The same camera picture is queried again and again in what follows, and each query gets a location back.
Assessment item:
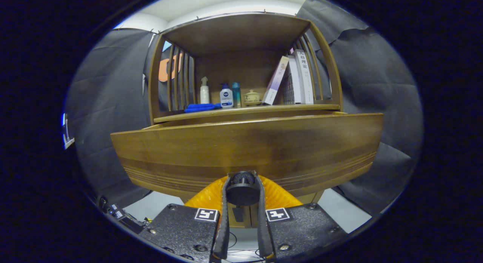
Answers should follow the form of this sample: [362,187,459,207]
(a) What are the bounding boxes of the wooden countertop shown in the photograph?
[153,104,341,124]

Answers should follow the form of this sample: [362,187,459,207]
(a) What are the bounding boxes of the thick white book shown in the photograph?
[294,49,315,104]

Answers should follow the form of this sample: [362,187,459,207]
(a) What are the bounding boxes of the thin white book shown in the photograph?
[288,55,302,104]

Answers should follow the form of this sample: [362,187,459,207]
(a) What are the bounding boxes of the grey patterned book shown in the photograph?
[283,65,295,105]

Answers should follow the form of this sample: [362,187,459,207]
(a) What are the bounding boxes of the wooden drawer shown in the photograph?
[110,111,384,198]

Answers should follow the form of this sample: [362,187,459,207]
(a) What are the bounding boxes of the slim teal bottle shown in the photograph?
[232,82,242,108]

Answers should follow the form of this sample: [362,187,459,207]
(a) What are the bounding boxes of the beige lidded teacup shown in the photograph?
[243,90,261,106]

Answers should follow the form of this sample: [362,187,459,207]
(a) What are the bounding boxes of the black floor cables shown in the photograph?
[229,231,265,262]

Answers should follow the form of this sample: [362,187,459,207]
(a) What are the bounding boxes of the wooden cabinet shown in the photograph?
[148,12,344,228]

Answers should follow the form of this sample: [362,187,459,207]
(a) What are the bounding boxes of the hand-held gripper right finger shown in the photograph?
[257,174,348,261]

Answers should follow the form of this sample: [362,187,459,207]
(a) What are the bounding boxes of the black drawer knob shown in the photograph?
[226,171,261,206]

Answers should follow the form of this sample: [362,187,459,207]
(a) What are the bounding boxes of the white bottle with blue cap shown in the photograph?
[220,83,234,108]

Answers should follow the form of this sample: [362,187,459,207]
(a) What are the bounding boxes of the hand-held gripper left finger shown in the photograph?
[138,174,231,263]

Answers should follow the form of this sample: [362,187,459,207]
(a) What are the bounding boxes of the blue cloth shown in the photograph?
[184,103,222,113]

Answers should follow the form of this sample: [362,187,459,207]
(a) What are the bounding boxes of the white pump bottle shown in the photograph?
[200,77,210,104]

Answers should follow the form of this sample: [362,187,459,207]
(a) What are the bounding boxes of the purple book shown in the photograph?
[262,56,289,105]

